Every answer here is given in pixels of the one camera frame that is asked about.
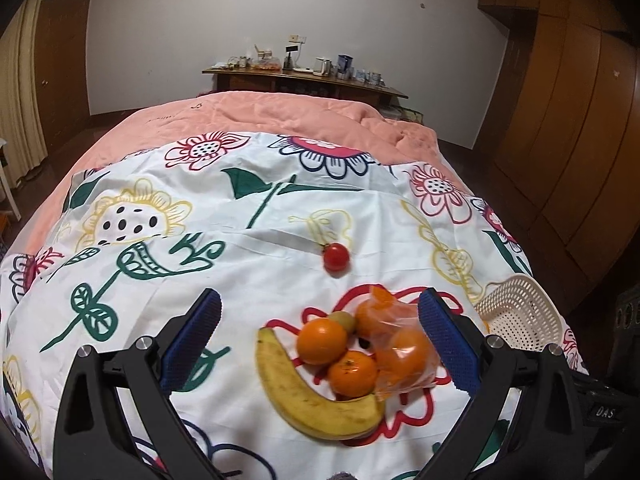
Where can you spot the small black desk gadget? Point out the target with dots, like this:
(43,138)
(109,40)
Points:
(290,58)

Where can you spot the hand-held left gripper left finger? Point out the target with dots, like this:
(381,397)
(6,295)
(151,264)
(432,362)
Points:
(192,345)

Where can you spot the wooden sideboard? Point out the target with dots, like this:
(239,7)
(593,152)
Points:
(300,81)

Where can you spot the blue water pitcher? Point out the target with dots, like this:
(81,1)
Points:
(345,66)

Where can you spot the bagged orange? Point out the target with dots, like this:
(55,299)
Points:
(372,319)
(405,356)

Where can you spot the wooden wardrobe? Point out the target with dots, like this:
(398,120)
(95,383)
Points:
(565,110)

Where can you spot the wooden door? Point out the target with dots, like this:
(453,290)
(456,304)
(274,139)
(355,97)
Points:
(65,70)

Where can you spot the small green fruit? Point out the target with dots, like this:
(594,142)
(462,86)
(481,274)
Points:
(342,321)

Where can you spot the yellow banana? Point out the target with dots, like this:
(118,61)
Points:
(280,390)

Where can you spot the large orange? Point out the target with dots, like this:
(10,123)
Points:
(322,341)

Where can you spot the clear plastic bag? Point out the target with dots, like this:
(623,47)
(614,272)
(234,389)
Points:
(400,312)

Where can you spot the green printed box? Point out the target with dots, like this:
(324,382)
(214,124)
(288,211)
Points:
(405,114)

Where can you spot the pink quilt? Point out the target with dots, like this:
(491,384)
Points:
(280,115)

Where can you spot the cluster of small jars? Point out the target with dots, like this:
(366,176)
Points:
(371,77)

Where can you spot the floral printed sheet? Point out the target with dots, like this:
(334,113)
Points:
(250,280)

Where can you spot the small white table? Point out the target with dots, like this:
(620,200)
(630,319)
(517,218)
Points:
(7,180)

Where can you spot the white electric kettle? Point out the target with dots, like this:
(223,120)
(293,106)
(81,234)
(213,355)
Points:
(324,66)

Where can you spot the small tangerine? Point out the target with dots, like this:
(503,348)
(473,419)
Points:
(352,374)

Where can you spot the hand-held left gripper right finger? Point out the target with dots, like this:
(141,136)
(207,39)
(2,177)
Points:
(450,345)

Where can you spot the white plastic basket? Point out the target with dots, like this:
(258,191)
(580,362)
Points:
(520,305)

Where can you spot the red tomato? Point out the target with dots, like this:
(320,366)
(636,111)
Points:
(336,256)

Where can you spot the beige curtain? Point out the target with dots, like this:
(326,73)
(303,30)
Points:
(20,110)

